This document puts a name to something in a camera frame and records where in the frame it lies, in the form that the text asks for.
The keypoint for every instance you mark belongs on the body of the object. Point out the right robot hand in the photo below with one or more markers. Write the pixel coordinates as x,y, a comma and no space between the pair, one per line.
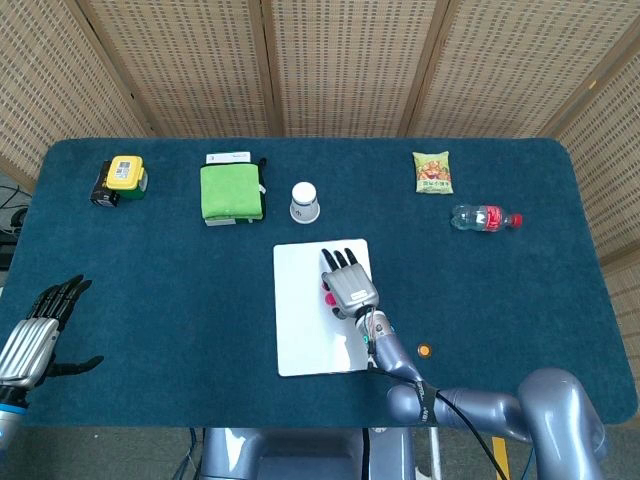
352,290

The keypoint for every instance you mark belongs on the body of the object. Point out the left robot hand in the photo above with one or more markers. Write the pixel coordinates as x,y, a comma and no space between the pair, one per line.
27,350

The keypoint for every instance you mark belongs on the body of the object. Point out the orange round magnet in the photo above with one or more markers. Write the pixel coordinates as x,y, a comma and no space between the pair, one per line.
424,350

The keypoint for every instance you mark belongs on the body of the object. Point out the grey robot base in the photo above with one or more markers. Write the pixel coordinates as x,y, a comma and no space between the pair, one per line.
300,455

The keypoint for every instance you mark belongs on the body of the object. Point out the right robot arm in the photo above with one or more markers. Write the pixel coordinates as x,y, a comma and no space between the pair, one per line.
550,405

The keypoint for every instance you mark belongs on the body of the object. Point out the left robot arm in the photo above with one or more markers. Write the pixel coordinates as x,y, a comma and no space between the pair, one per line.
7,415

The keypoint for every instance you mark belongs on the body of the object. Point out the white rectangular board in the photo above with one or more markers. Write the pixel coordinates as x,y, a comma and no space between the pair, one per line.
300,330

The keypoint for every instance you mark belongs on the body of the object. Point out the white paper cup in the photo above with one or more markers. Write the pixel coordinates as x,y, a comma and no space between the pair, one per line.
304,202

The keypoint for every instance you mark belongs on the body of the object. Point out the teal table cloth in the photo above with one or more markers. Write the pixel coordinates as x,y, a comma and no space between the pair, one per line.
150,300

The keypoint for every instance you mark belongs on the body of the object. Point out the green pea snack bag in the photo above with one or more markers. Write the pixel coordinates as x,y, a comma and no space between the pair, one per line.
433,172

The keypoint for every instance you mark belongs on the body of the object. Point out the clear bottle red label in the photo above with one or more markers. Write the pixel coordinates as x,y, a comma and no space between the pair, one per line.
482,218

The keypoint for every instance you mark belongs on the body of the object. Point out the folded green towel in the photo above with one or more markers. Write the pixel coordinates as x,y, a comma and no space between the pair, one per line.
231,192

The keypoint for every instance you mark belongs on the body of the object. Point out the small black box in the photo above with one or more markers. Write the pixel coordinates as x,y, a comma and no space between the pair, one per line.
102,192

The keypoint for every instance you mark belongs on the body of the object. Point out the white table leg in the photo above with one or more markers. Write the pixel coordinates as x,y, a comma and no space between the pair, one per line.
435,450

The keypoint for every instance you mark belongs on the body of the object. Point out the white and green box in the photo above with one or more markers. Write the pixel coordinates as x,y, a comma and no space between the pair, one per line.
227,157

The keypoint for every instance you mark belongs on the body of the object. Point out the green container yellow lid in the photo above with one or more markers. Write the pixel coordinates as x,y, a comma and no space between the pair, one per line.
127,172

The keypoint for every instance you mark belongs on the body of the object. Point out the woven screen panel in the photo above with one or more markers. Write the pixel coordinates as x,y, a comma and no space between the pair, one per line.
190,65
500,65
610,175
350,65
50,75

